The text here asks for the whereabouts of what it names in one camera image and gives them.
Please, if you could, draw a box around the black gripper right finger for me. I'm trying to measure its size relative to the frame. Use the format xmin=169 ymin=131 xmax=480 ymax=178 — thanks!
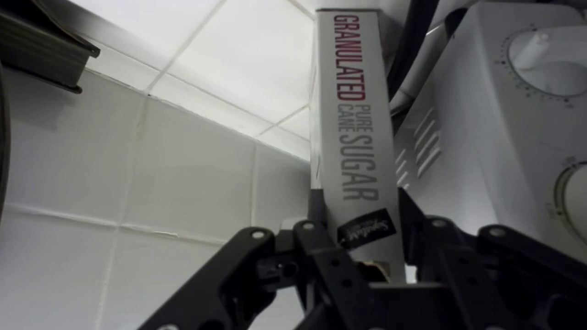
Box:
xmin=420 ymin=219 xmax=587 ymax=330

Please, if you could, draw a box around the black retro clock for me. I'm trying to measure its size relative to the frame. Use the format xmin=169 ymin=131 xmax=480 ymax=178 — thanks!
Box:
xmin=0 ymin=0 xmax=101 ymax=209

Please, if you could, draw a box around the white sugar box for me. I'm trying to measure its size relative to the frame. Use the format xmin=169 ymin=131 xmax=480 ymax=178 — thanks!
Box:
xmin=310 ymin=10 xmax=405 ymax=283

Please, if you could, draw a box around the white toaster oven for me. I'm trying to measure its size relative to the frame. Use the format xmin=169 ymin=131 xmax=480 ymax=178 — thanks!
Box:
xmin=396 ymin=2 xmax=587 ymax=263

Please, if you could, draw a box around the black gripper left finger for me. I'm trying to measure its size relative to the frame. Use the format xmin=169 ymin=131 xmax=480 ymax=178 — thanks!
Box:
xmin=137 ymin=228 xmax=299 ymax=330

